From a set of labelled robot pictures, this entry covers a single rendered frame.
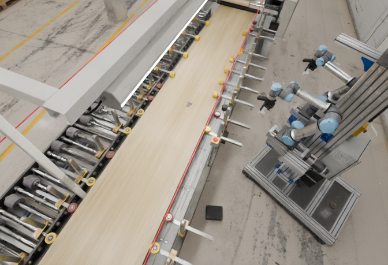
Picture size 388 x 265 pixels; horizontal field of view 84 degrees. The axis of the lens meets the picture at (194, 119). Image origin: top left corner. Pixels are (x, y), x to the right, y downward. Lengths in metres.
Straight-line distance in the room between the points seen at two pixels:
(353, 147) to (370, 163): 1.86
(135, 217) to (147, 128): 0.91
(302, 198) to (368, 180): 1.26
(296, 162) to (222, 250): 1.35
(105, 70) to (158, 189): 1.57
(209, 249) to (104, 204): 1.39
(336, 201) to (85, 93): 3.19
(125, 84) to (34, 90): 0.25
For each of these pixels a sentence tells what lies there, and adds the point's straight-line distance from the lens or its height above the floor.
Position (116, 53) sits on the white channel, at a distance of 0.76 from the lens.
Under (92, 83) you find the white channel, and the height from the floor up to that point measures 2.46.
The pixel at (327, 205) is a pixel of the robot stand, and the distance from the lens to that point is 3.33.
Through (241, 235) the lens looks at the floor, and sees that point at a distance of 3.03.
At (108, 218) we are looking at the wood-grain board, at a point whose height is 0.90.
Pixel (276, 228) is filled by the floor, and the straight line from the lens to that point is 3.18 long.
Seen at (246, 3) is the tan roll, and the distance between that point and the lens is 4.53.
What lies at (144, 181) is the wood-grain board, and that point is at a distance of 2.16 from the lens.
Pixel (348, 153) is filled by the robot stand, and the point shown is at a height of 1.23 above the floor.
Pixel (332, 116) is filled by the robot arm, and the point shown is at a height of 1.65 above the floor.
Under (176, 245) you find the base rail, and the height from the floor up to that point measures 0.70.
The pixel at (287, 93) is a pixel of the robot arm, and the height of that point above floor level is 1.65.
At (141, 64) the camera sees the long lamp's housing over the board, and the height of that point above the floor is 2.37.
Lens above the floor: 2.90
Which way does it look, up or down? 54 degrees down
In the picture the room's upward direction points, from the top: 6 degrees clockwise
